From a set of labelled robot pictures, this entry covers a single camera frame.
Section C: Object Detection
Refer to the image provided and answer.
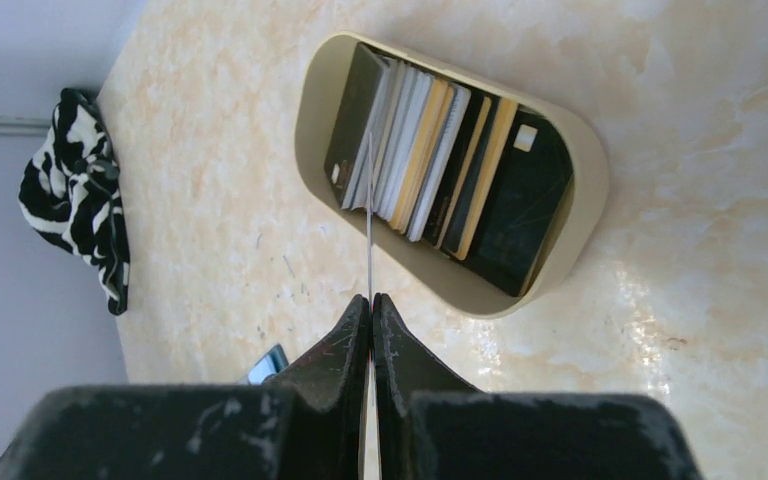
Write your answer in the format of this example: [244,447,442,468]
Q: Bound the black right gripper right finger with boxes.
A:
[371,294,701,479]

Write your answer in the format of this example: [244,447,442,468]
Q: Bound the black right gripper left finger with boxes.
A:
[0,295,370,479]

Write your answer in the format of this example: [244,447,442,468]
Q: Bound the teal leather card holder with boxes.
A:
[242,344,289,385]

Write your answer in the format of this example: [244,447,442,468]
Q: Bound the silver white card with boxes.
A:
[365,132,375,309]

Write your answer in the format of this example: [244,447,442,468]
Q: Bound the beige card tray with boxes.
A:
[294,33,609,318]

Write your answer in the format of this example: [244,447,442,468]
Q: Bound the cards in tray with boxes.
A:
[323,43,573,297]

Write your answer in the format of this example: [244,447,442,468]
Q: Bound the zebra striped cloth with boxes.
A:
[18,88,131,316]

